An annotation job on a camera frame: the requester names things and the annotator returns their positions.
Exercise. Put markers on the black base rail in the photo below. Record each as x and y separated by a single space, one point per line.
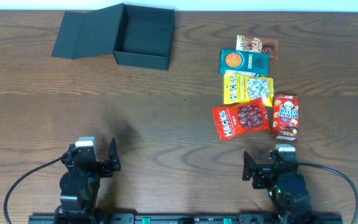
128 218

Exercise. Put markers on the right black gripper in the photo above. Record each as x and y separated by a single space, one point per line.
263 172

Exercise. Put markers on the yellow Hacks candy bag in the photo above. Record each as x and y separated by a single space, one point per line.
243 89

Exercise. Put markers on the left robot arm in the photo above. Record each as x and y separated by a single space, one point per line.
80 185

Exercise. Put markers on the black gift box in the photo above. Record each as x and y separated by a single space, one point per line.
136 36

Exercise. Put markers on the red Hacks candy bag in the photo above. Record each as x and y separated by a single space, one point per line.
242 118

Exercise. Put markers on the brown Pocky snack box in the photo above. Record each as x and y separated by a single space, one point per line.
258 45

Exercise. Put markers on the teal cookie box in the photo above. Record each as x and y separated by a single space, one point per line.
243 63

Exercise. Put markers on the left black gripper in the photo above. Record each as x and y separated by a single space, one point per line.
114 157

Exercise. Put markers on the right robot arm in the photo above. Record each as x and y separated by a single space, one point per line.
285 186

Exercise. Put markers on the red Hello Panda box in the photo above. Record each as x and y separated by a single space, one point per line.
285 117

